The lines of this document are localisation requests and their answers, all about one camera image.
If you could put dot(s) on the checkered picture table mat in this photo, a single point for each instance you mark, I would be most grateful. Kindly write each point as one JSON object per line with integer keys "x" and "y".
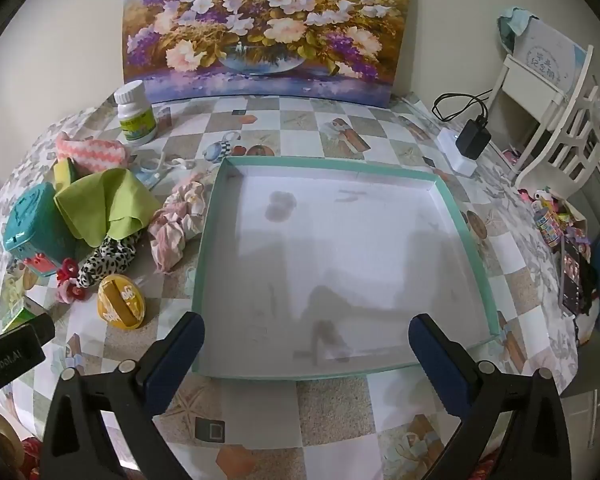
{"x": 383, "y": 426}

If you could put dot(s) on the red pink yarn bow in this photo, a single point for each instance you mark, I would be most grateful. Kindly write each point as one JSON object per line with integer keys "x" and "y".
{"x": 68, "y": 287}

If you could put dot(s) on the teal shallow cardboard tray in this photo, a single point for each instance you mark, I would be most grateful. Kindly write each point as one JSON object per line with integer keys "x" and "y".
{"x": 313, "y": 268}

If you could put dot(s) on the green tissue pack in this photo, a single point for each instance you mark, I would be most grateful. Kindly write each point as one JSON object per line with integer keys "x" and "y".
{"x": 17, "y": 310}

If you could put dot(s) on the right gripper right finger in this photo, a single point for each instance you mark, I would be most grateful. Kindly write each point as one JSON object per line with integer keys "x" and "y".
{"x": 535, "y": 444}

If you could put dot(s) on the floral oil painting canvas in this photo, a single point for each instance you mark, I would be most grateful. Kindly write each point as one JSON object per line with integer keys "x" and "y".
{"x": 344, "y": 50}

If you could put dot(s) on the white pill bottle green label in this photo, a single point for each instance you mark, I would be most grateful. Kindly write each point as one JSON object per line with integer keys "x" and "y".
{"x": 135, "y": 114}

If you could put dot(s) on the black smartphone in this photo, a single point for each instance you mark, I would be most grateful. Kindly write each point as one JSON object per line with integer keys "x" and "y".
{"x": 571, "y": 292}

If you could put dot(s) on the white power strip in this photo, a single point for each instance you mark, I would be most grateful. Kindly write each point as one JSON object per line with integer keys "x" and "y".
{"x": 460, "y": 164}

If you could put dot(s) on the yellow round pouch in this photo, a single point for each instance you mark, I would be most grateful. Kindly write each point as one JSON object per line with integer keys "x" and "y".
{"x": 120, "y": 302}

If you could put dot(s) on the lime green microfiber cloth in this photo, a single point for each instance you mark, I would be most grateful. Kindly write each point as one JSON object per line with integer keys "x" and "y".
{"x": 112, "y": 203}

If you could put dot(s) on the colourful toy pile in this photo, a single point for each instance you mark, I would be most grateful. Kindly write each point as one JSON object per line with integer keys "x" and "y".
{"x": 556, "y": 218}

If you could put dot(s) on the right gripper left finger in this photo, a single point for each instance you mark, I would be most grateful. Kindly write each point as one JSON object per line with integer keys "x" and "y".
{"x": 76, "y": 444}

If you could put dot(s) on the teal plastic toy box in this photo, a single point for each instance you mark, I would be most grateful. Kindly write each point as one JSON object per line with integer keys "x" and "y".
{"x": 36, "y": 234}

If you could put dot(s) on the yellow green sponge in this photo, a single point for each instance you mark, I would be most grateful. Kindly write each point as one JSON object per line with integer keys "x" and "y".
{"x": 65, "y": 174}

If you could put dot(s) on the white wooden shelf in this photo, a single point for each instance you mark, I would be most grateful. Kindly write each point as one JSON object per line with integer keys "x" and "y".
{"x": 564, "y": 151}

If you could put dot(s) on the blue face mask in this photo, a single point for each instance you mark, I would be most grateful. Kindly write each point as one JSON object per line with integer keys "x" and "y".
{"x": 151, "y": 171}

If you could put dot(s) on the pink floral scrunchie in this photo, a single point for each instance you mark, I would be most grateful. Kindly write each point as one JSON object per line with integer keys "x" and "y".
{"x": 179, "y": 220}

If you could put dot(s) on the pink white chevron cloth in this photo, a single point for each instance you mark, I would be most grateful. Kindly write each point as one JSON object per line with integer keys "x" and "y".
{"x": 91, "y": 155}

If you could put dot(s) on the white paper gift bag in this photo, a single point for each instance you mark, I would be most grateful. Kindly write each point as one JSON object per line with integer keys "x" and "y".
{"x": 541, "y": 48}

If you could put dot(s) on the black power adapter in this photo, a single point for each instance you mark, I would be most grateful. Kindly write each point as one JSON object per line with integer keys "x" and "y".
{"x": 474, "y": 138}

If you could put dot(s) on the leopard print scrunchie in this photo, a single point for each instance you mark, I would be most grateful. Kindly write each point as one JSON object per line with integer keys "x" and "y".
{"x": 110, "y": 257}

